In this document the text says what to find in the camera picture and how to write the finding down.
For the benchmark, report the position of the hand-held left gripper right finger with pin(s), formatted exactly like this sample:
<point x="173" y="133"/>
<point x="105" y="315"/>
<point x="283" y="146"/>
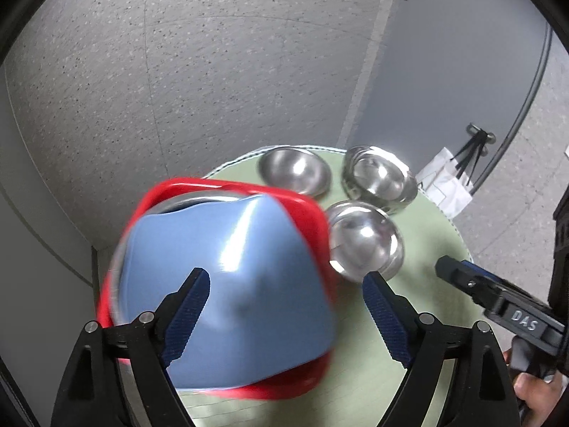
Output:
<point x="384" y="320"/>

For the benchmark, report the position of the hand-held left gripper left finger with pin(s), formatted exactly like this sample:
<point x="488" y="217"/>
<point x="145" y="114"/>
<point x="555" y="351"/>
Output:
<point x="189" y="316"/>

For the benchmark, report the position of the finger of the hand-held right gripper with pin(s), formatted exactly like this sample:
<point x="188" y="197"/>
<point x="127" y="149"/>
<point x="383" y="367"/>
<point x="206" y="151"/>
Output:
<point x="511" y="311"/>

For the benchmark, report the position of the blue plastic bowl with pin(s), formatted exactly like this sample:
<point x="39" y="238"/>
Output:
<point x="249" y="284"/>

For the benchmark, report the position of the red plastic bowl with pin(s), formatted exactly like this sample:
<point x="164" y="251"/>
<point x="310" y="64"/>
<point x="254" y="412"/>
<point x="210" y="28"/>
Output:
<point x="313" y="227"/>

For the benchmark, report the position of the person's right hand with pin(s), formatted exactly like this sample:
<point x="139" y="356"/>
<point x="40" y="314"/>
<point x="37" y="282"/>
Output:
<point x="540" y="393"/>

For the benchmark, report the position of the green round tablecloth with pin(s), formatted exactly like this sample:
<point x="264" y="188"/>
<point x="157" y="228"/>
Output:
<point x="355" y="364"/>

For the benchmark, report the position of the steel bowl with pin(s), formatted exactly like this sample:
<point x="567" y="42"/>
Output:
<point x="382" y="182"/>
<point x="411" y="195"/>
<point x="293" y="171"/>
<point x="362" y="242"/>

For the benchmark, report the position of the white paper bag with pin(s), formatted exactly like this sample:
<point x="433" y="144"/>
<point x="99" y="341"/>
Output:
<point x="444" y="187"/>

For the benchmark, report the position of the grey door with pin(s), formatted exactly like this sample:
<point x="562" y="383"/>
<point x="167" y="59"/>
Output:
<point x="444" y="62"/>

